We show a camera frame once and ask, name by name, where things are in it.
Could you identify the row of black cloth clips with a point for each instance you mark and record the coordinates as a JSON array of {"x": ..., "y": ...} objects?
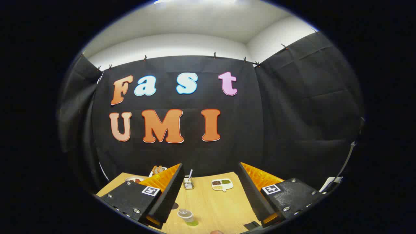
[{"x": 214, "y": 55}]

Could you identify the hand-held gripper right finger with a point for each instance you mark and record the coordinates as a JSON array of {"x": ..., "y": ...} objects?
[{"x": 252, "y": 195}]

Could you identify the clear plastic juice bottle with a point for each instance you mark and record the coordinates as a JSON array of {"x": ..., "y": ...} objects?
[{"x": 186, "y": 215}]

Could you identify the white round plate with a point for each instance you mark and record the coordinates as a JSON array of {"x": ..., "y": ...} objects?
[{"x": 134, "y": 178}]

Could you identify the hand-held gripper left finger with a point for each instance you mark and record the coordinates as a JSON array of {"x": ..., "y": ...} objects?
[{"x": 170, "y": 195}]

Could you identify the white toaster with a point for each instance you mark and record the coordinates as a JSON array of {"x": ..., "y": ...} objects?
[{"x": 162, "y": 169}]

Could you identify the dark round coaster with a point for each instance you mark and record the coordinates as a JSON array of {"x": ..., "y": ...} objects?
[{"x": 175, "y": 205}]

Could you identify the wooden table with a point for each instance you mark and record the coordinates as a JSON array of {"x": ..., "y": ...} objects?
[{"x": 211, "y": 208}]

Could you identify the white divided dish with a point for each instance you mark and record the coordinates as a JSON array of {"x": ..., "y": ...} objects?
[{"x": 222, "y": 184}]

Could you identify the white striped straw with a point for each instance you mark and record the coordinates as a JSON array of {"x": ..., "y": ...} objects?
[{"x": 190, "y": 174}]

